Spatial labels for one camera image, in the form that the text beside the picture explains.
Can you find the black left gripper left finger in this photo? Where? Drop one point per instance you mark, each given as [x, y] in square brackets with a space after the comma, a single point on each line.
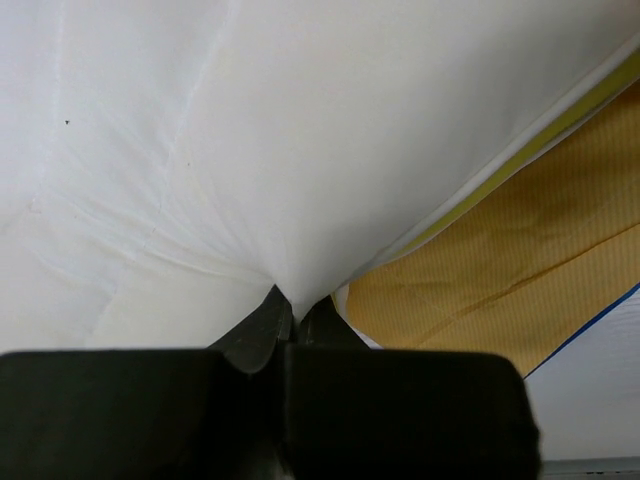
[146, 413]

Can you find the white pillow yellow trim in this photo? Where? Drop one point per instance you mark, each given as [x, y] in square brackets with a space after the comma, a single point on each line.
[165, 163]

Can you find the orange and blue pillowcase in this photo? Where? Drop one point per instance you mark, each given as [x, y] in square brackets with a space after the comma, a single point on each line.
[531, 264]

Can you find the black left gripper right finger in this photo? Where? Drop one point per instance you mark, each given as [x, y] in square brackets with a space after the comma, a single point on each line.
[353, 412]

